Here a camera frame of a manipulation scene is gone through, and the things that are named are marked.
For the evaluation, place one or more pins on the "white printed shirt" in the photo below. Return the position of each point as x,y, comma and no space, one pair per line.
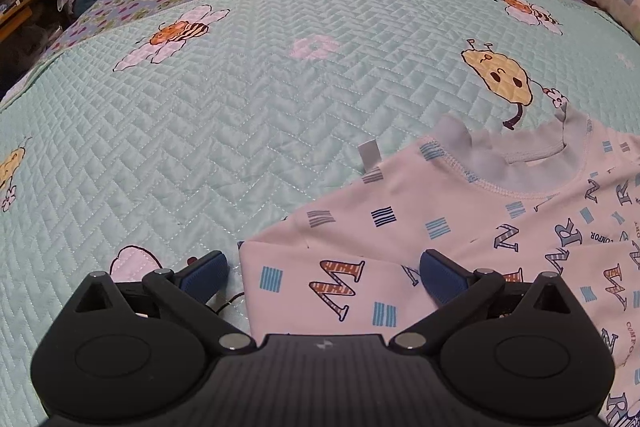
475,227

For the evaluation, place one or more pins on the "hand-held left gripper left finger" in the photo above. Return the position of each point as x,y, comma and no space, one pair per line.
207,274

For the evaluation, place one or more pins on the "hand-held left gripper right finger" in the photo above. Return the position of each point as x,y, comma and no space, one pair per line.
440,277

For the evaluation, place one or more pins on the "green bee-print quilted bedspread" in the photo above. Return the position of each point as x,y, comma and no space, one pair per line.
250,107

